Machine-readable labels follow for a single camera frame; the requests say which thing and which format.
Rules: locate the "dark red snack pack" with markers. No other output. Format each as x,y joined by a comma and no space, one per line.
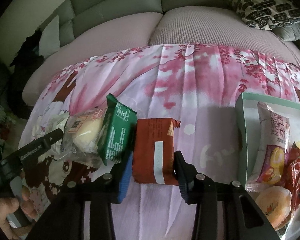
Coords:
153,154

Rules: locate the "grey cushion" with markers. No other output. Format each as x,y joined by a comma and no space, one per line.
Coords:
289,33

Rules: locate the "red snack pouch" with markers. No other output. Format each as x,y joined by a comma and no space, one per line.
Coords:
293,176

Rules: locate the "cartoon print pink cloth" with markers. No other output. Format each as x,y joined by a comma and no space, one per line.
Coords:
196,84

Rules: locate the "teal rimmed white tray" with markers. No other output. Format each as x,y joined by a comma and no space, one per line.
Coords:
249,127

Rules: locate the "left hand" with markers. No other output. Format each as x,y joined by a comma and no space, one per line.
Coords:
10,205

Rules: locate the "leopard print cushion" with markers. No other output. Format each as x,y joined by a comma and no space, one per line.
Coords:
267,14

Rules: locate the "purple swiss roll pack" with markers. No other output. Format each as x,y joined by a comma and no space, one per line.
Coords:
273,148

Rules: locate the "green snack pack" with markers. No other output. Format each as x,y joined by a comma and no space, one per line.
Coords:
117,125

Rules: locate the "beige wafer cake pack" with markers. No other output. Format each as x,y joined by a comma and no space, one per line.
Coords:
276,202

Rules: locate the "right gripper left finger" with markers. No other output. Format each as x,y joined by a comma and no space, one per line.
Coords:
84,211

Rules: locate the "white pillow on sofa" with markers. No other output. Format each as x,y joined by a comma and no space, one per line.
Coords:
49,42

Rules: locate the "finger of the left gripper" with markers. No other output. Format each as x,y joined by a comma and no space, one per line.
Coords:
27,156

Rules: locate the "steamed cake clear wrapper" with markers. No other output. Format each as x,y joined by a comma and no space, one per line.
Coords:
81,135

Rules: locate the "dark clothing on sofa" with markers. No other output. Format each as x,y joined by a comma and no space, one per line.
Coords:
27,59

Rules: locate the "grey sofa with pink cover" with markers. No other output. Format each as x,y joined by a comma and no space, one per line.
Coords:
96,27

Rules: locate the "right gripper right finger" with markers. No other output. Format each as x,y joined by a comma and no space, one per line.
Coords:
242,218

